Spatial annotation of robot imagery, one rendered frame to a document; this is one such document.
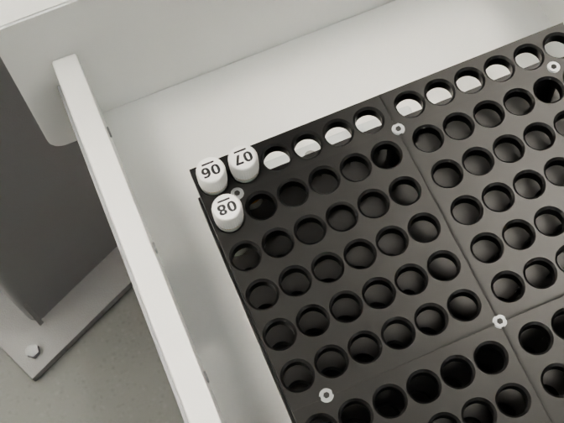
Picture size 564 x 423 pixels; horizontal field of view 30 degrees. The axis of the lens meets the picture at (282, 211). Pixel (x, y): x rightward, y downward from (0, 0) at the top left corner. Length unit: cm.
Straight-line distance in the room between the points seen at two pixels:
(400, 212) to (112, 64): 16
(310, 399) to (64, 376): 99
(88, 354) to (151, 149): 88
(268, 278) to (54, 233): 86
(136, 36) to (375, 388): 20
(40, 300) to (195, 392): 95
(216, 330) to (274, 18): 16
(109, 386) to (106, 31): 92
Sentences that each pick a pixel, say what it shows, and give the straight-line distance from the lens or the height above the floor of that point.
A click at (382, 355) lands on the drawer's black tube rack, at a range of 41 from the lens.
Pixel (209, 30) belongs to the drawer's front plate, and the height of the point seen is 87.
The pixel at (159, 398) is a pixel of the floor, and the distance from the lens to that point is 135.
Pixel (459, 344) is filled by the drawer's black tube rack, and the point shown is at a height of 90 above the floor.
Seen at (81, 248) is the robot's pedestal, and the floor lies 9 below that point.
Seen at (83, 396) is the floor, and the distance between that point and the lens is 137.
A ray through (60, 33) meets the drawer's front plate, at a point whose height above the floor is 91.
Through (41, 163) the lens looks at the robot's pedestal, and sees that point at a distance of 114.
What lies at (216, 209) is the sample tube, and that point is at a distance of 42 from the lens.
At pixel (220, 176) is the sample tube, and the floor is 91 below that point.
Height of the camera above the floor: 130
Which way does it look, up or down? 66 degrees down
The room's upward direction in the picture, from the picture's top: 8 degrees counter-clockwise
